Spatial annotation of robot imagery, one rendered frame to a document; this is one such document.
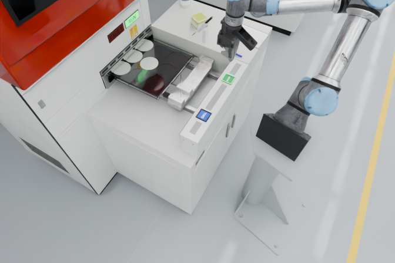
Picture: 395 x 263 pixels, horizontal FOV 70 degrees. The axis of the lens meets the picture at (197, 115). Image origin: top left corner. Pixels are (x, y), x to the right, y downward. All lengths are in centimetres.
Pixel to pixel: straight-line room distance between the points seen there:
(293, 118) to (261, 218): 101
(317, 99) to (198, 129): 50
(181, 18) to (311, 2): 80
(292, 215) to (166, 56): 138
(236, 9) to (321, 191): 161
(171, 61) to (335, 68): 85
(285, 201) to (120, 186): 121
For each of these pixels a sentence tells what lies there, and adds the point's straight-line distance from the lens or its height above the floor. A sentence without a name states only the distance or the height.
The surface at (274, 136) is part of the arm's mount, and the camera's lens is 135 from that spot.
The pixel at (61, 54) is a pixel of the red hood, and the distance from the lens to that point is 124.
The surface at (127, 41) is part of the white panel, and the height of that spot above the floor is 100.
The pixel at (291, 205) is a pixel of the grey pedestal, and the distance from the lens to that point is 222.
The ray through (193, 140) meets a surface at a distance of 122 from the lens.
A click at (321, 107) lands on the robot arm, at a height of 116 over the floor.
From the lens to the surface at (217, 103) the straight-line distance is 134.
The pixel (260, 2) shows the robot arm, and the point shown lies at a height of 142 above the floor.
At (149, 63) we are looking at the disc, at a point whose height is 90.
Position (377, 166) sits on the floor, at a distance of 266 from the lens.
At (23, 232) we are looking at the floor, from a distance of 236.
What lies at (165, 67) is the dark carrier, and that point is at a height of 90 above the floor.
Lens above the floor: 202
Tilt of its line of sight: 55 degrees down
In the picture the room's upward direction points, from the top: 2 degrees clockwise
